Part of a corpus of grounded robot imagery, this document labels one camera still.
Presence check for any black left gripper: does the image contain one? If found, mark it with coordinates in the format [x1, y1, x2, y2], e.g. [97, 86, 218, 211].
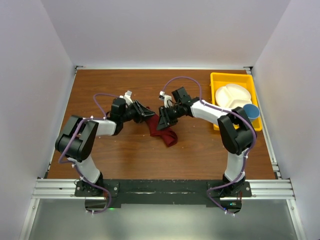
[120, 99, 155, 123]

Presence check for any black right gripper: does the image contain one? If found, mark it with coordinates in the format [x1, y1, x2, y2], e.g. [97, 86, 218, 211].
[156, 104, 183, 131]

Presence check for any dark red cloth napkin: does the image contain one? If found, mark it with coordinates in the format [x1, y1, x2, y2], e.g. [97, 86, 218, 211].
[145, 114, 178, 147]

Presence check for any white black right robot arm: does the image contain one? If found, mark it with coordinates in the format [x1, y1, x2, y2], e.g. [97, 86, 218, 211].
[156, 87, 257, 197]

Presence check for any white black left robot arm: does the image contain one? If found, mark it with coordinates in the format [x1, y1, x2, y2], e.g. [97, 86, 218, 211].
[55, 97, 156, 197]

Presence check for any yellow plastic tray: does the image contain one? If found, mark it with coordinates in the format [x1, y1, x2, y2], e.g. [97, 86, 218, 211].
[210, 72, 263, 132]

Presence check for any white divided plate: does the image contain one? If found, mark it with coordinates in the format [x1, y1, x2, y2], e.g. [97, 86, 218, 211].
[215, 83, 252, 109]

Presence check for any blue plastic cup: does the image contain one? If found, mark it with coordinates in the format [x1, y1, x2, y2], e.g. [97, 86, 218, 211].
[243, 103, 260, 122]

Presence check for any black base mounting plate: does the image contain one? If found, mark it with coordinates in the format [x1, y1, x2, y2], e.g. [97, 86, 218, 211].
[74, 179, 252, 213]

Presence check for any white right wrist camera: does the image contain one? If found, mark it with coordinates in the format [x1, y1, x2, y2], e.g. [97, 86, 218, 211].
[159, 91, 173, 108]

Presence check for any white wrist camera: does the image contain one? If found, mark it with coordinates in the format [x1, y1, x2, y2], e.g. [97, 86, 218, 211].
[159, 91, 173, 108]
[119, 90, 133, 105]

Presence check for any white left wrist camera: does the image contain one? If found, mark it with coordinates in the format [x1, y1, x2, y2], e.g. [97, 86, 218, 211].
[119, 90, 133, 105]

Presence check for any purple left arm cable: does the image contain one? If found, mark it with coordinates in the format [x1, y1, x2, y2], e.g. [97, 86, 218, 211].
[58, 93, 126, 215]

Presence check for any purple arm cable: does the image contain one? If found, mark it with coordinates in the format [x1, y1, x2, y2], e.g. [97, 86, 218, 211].
[162, 76, 258, 216]
[58, 93, 126, 215]

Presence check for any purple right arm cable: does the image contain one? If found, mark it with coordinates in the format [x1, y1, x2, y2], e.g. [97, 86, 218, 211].
[162, 76, 258, 216]

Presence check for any aluminium frame rail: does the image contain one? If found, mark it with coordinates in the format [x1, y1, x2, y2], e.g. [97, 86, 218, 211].
[32, 179, 295, 200]

